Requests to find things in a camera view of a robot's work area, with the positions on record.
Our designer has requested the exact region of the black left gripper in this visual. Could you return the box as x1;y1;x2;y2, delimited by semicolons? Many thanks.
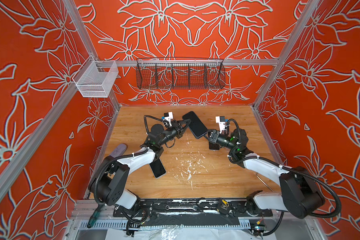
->
157;120;190;148

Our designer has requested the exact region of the metal hex key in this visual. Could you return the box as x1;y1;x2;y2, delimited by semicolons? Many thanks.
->
256;174;274;192

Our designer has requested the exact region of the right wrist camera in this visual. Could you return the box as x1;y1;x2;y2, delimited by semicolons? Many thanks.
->
216;116;230;135

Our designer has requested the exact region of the aluminium left side rail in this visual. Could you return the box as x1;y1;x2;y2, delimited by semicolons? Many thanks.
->
0;83;77;203

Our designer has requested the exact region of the black wire basket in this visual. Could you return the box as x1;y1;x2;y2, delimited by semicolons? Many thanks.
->
136;58;227;90

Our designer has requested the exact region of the white wire basket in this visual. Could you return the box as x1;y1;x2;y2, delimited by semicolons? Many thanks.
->
73;60;119;98

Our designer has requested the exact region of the aluminium frame post left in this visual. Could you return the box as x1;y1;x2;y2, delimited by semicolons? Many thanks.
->
63;1;120;110

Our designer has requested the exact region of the aluminium frame post right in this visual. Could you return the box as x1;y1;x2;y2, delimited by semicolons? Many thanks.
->
252;0;319;110

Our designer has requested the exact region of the white slotted cable duct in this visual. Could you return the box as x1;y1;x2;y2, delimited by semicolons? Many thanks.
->
78;219;251;231

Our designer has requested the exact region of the aluminium frame post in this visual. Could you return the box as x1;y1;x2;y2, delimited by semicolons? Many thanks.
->
63;1;120;110
252;0;319;110

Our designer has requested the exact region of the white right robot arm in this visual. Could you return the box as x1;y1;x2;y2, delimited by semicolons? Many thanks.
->
207;130;342;219

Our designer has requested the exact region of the lavender grey phone case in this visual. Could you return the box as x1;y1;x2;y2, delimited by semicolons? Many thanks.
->
109;144;128;158

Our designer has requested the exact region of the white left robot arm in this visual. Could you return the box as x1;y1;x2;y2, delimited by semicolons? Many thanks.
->
88;120;191;210

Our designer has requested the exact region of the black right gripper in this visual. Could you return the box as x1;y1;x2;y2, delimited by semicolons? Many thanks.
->
199;130;240;153

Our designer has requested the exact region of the black phone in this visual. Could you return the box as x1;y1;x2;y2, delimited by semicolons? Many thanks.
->
209;142;220;151
182;111;208;139
150;159;167;179

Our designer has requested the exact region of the green handled screwdriver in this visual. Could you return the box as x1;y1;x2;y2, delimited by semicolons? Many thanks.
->
87;205;103;229

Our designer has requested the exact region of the green circuit board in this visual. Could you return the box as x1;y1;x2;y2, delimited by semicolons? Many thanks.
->
250;222;266;236

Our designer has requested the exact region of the aluminium horizontal back rail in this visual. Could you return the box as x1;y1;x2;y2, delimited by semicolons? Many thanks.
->
95;59;279;68

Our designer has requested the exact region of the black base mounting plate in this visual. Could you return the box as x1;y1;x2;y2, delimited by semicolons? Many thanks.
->
112;197;273;218

